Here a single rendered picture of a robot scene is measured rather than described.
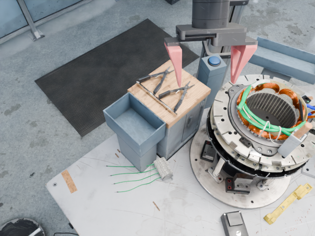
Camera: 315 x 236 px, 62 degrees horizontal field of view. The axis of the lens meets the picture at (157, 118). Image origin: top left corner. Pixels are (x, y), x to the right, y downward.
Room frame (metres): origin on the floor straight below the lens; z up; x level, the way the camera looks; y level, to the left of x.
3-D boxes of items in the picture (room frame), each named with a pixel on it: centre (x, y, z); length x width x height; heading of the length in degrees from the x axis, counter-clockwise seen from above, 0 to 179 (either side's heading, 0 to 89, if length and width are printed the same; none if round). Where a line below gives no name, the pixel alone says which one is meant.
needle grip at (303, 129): (0.32, -0.34, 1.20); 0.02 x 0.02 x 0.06
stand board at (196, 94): (0.55, -0.04, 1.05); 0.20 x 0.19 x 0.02; 136
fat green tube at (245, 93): (0.47, -0.26, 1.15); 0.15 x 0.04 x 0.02; 133
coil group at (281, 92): (0.48, -0.38, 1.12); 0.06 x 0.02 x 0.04; 43
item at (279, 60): (0.72, -0.46, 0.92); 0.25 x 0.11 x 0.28; 64
